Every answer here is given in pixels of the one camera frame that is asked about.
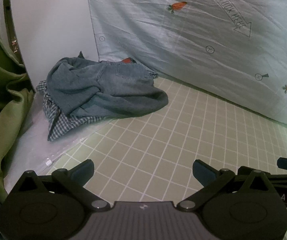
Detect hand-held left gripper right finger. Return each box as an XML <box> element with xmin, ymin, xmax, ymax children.
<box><xmin>177</xmin><ymin>159</ymin><xmax>275</xmax><ymax>210</ymax></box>

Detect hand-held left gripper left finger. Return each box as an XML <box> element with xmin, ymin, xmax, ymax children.
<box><xmin>15</xmin><ymin>159</ymin><xmax>109</xmax><ymax>210</ymax></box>

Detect blue denim jeans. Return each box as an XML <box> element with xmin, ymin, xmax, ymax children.
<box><xmin>46</xmin><ymin>57</ymin><xmax>169</xmax><ymax>117</ymax></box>

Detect checked shirt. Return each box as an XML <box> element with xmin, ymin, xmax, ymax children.
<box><xmin>36</xmin><ymin>51</ymin><xmax>109</xmax><ymax>142</ymax></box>

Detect clear plastic bag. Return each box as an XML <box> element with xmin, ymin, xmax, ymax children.
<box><xmin>6</xmin><ymin>90</ymin><xmax>104</xmax><ymax>195</ymax></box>

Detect carrot print pale quilt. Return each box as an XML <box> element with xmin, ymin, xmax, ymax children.
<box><xmin>85</xmin><ymin>0</ymin><xmax>287</xmax><ymax>130</ymax></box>

